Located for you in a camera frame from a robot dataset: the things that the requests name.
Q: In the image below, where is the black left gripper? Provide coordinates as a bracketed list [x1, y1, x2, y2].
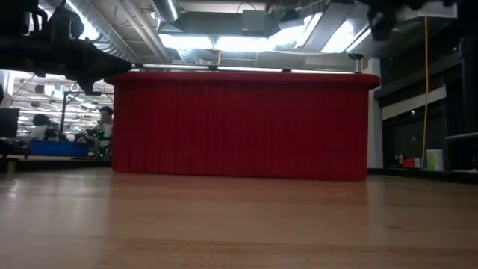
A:
[37, 9, 132, 94]

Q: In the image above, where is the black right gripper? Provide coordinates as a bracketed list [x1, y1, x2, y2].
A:
[367, 5, 397, 41]

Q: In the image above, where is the blue plastic bin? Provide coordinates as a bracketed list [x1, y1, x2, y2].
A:
[28, 140, 91, 158]

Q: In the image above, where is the red plastic bin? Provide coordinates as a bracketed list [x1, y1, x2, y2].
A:
[104, 70, 381, 182]

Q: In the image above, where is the person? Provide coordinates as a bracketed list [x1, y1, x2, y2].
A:
[29, 114, 63, 142]
[86, 105, 114, 156]

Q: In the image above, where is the black background monitor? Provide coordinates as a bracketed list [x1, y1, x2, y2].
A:
[0, 108, 20, 138]

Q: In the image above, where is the grey ceiling box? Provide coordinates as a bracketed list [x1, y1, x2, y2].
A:
[241, 10, 267, 33]

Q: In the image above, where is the grey desk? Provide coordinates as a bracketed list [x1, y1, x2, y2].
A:
[443, 132, 478, 173]

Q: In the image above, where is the silver ventilation duct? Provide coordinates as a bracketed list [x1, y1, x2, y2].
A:
[65, 0, 141, 64]

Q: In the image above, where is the black metal stand frame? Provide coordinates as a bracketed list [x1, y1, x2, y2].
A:
[60, 90, 114, 135]

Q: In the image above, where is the yellow cable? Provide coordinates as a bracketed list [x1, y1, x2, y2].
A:
[420, 10, 430, 169]

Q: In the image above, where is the horizontal metal light rail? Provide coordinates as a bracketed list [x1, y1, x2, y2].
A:
[130, 62, 359, 74]

